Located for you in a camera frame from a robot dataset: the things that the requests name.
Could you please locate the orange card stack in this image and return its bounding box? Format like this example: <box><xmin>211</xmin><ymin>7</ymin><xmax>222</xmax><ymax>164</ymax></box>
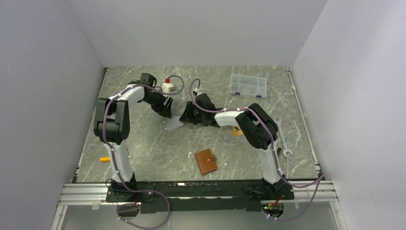
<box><xmin>230</xmin><ymin>126</ymin><xmax>244</xmax><ymax>137</ymax></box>

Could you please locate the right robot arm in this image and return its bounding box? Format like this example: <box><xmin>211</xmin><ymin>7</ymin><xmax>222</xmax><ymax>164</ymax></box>
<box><xmin>179</xmin><ymin>93</ymin><xmax>286</xmax><ymax>199</ymax></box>

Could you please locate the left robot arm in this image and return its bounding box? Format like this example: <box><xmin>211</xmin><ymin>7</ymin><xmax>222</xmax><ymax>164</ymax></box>
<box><xmin>93</xmin><ymin>73</ymin><xmax>173</xmax><ymax>201</ymax></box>

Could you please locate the silver open-end spanner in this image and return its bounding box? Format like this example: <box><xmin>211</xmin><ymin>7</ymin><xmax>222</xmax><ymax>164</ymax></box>
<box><xmin>274</xmin><ymin>118</ymin><xmax>293</xmax><ymax>158</ymax></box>

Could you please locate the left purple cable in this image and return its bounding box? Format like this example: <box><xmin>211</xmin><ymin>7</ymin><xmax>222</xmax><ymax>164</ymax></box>
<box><xmin>103</xmin><ymin>75</ymin><xmax>185</xmax><ymax>230</ymax></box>

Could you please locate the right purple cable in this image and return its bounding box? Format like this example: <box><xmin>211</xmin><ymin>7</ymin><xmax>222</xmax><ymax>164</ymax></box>
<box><xmin>190</xmin><ymin>78</ymin><xmax>326</xmax><ymax>222</ymax></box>

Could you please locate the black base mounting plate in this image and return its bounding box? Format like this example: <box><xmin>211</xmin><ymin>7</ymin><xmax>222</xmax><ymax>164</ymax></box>
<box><xmin>105</xmin><ymin>179</ymin><xmax>294</xmax><ymax>214</ymax></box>

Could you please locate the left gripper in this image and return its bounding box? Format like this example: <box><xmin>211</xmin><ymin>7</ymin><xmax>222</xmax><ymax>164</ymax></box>
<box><xmin>142</xmin><ymin>90</ymin><xmax>173</xmax><ymax>118</ymax></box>

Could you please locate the brown leather card holder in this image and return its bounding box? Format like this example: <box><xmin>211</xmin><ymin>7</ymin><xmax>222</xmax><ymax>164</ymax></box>
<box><xmin>194</xmin><ymin>149</ymin><xmax>218</xmax><ymax>175</ymax></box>

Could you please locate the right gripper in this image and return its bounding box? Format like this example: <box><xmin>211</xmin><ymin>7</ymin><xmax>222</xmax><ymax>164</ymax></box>
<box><xmin>180</xmin><ymin>102</ymin><xmax>207</xmax><ymax>124</ymax></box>

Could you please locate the clear plastic organizer box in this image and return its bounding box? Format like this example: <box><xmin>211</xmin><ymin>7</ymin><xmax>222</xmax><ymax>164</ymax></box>
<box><xmin>230</xmin><ymin>73</ymin><xmax>268</xmax><ymax>99</ymax></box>

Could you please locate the aluminium rail frame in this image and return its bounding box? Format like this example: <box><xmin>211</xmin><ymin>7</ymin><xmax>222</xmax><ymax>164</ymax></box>
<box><xmin>51</xmin><ymin>180</ymin><xmax>348</xmax><ymax>230</ymax></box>

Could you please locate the purple cable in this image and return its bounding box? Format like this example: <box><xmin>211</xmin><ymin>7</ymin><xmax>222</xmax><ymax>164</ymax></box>
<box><xmin>103</xmin><ymin>75</ymin><xmax>185</xmax><ymax>230</ymax></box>
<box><xmin>190</xmin><ymin>78</ymin><xmax>326</xmax><ymax>222</ymax></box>

